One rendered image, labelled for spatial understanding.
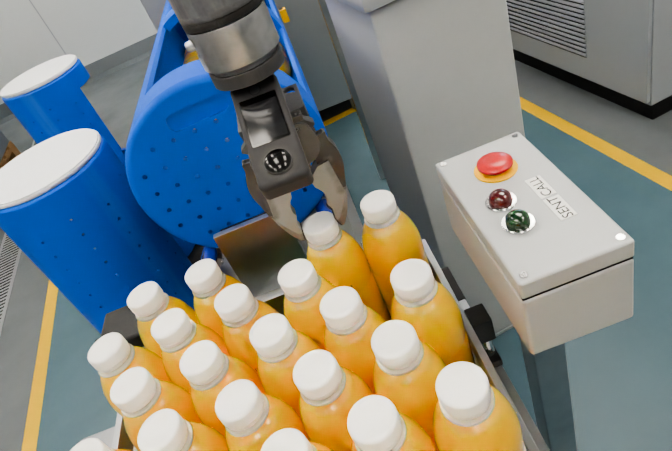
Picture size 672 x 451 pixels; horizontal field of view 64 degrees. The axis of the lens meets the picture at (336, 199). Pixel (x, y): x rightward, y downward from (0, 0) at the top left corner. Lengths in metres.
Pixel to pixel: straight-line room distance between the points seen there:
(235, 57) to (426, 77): 0.74
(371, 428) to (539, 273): 0.18
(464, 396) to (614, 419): 1.25
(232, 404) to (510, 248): 0.27
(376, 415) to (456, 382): 0.06
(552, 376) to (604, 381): 0.97
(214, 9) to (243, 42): 0.04
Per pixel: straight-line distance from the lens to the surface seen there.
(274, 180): 0.45
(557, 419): 0.83
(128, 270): 1.32
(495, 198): 0.52
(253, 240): 0.73
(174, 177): 0.77
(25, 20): 6.06
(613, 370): 1.72
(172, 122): 0.73
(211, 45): 0.48
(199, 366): 0.52
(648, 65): 2.43
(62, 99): 2.03
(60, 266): 1.31
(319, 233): 0.58
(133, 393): 0.55
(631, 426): 1.64
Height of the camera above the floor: 1.45
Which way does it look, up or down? 35 degrees down
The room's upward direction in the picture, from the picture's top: 23 degrees counter-clockwise
